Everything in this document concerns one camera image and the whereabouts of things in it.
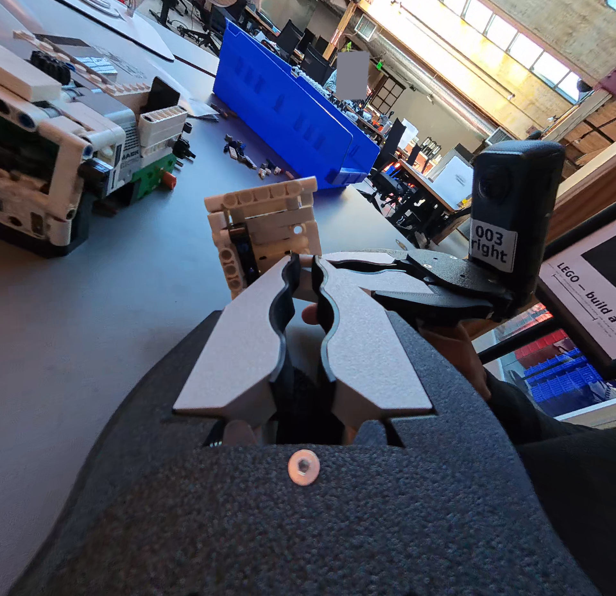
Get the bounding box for white green lego truck model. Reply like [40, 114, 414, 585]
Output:
[0, 28, 197, 259]

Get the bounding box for wooden desk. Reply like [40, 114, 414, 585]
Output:
[399, 160, 475, 250]

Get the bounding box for black office chair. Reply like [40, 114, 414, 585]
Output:
[371, 168, 410, 221]
[385, 119, 408, 164]
[301, 43, 334, 84]
[278, 19, 304, 53]

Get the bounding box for white lego panel assembly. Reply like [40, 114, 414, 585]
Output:
[204, 176, 323, 299]

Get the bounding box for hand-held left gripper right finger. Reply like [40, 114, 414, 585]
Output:
[311, 254, 435, 431]

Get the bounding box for stack of blue crates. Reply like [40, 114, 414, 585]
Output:
[522, 348, 608, 406]

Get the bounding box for person's right hand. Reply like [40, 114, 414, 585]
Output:
[301, 302, 492, 400]

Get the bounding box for white box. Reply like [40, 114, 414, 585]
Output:
[428, 153, 475, 211]

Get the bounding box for black framed paper sign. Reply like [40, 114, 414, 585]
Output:
[474, 204, 616, 380]

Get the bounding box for long work table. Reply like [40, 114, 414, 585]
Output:
[291, 67, 386, 135]

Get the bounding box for pile of small lego parts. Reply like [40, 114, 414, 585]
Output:
[209, 103, 298, 182]

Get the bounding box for stack of red crates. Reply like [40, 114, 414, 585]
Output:
[512, 328, 573, 361]

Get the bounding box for blue plastic bin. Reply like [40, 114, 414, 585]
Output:
[213, 19, 382, 191]

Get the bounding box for white document holder stand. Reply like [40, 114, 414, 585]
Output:
[29, 0, 252, 64]

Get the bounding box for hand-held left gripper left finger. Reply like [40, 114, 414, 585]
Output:
[173, 254, 302, 444]

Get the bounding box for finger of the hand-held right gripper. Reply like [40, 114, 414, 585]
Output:
[322, 251, 411, 267]
[338, 268, 435, 294]

